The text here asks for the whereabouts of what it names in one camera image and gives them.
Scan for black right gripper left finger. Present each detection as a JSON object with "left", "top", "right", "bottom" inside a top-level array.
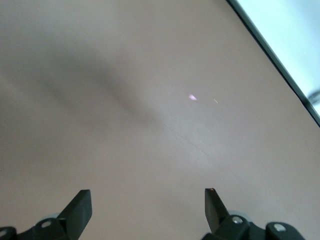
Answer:
[{"left": 0, "top": 189, "right": 94, "bottom": 240}]

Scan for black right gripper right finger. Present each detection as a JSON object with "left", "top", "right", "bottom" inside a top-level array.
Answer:
[{"left": 201, "top": 187, "right": 305, "bottom": 240}]

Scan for brown table cover mat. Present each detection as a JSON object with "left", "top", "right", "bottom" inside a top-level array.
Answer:
[{"left": 0, "top": 0, "right": 320, "bottom": 240}]

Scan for black table edge strip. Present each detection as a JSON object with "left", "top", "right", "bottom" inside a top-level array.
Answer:
[{"left": 226, "top": 0, "right": 320, "bottom": 126}]

